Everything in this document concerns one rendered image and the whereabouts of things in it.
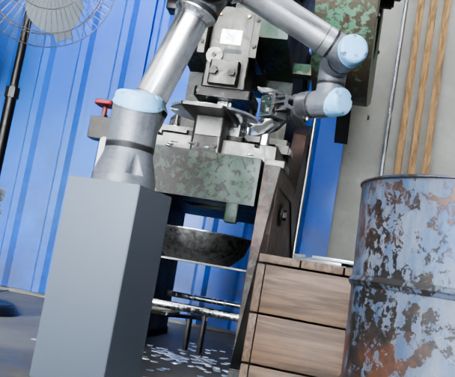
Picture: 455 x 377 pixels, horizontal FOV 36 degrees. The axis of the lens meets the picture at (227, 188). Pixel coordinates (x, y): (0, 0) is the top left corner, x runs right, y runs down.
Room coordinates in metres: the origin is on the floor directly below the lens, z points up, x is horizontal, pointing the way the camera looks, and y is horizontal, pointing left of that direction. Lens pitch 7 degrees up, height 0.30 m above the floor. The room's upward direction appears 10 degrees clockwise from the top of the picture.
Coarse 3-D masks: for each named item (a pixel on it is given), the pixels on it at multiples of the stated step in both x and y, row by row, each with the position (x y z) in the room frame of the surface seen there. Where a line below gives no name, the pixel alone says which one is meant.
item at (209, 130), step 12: (192, 108) 2.10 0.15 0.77; (204, 108) 2.07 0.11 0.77; (216, 108) 2.04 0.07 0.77; (204, 120) 2.16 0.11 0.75; (216, 120) 2.15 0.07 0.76; (228, 120) 2.18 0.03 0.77; (192, 132) 2.17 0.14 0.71; (204, 132) 2.16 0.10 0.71; (216, 132) 2.15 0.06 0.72; (192, 144) 2.16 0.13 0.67; (204, 144) 2.16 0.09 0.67; (216, 144) 2.15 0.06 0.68
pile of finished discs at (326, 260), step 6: (294, 258) 1.66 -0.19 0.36; (300, 258) 1.63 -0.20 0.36; (306, 258) 1.62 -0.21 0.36; (312, 258) 1.60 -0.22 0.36; (318, 258) 1.58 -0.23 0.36; (324, 258) 1.57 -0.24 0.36; (330, 258) 1.56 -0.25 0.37; (330, 264) 1.56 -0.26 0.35; (336, 264) 1.56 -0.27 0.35; (342, 264) 1.61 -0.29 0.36; (348, 264) 1.55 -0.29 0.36
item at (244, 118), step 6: (174, 102) 2.14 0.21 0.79; (180, 108) 2.18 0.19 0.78; (228, 108) 2.07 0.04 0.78; (234, 108) 2.08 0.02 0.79; (180, 114) 2.27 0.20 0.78; (186, 114) 2.26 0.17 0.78; (234, 114) 2.14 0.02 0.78; (240, 114) 2.12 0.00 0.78; (246, 114) 2.11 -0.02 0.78; (240, 120) 2.21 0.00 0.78; (246, 120) 2.19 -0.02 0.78; (252, 120) 2.18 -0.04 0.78; (246, 126) 2.28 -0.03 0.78
